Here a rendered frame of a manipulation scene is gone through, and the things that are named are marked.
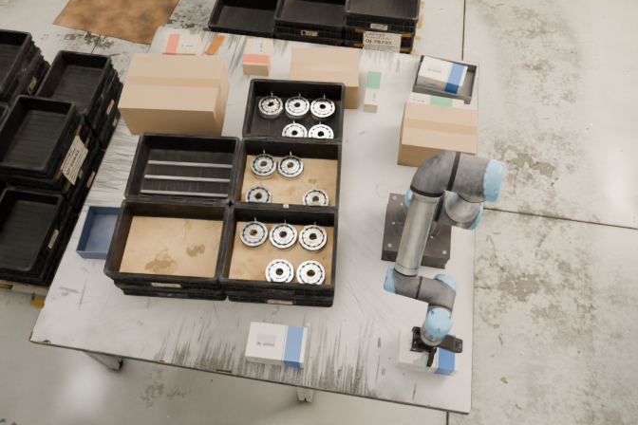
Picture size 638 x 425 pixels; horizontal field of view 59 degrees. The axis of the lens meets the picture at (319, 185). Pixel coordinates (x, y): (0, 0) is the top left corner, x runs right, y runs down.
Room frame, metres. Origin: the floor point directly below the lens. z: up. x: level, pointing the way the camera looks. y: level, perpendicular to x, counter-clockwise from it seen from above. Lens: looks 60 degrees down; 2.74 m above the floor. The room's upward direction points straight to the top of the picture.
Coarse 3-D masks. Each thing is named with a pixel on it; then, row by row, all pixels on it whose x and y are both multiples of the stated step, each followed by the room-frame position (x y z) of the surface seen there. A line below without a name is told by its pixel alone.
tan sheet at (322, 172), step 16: (304, 160) 1.21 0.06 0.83; (320, 160) 1.21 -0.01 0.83; (336, 160) 1.21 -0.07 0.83; (272, 176) 1.14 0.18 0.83; (304, 176) 1.14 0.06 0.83; (320, 176) 1.13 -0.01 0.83; (336, 176) 1.13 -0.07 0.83; (272, 192) 1.07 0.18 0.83; (288, 192) 1.07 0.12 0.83; (304, 192) 1.07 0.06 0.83
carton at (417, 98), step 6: (414, 96) 1.59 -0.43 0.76; (420, 96) 1.59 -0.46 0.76; (426, 96) 1.59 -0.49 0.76; (432, 96) 1.59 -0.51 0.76; (420, 102) 1.56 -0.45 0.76; (426, 102) 1.55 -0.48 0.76; (432, 102) 1.55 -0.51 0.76; (438, 102) 1.55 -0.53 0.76; (444, 102) 1.55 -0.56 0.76; (450, 102) 1.55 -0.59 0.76; (456, 102) 1.55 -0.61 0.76; (462, 102) 1.55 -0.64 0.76
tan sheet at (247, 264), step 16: (240, 224) 0.93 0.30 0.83; (272, 224) 0.93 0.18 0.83; (240, 240) 0.86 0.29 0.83; (240, 256) 0.80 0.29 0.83; (256, 256) 0.80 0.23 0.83; (272, 256) 0.80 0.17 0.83; (288, 256) 0.80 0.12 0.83; (304, 256) 0.79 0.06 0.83; (320, 256) 0.79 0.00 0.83; (240, 272) 0.73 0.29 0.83; (256, 272) 0.73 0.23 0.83
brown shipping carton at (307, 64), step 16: (304, 48) 1.79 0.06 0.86; (320, 48) 1.79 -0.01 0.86; (336, 48) 1.79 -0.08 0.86; (352, 48) 1.79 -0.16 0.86; (304, 64) 1.70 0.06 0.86; (320, 64) 1.70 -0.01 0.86; (336, 64) 1.70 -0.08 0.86; (352, 64) 1.70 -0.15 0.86; (304, 80) 1.61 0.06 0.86; (320, 80) 1.61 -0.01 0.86; (336, 80) 1.61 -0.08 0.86; (352, 80) 1.60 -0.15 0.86; (352, 96) 1.57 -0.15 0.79
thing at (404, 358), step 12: (408, 336) 0.50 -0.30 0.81; (456, 336) 0.50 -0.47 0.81; (408, 348) 0.46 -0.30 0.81; (396, 360) 0.44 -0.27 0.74; (408, 360) 0.42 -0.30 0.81; (444, 360) 0.42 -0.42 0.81; (456, 360) 0.42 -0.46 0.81; (432, 372) 0.40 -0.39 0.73; (444, 372) 0.39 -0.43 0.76; (456, 372) 0.39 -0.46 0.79
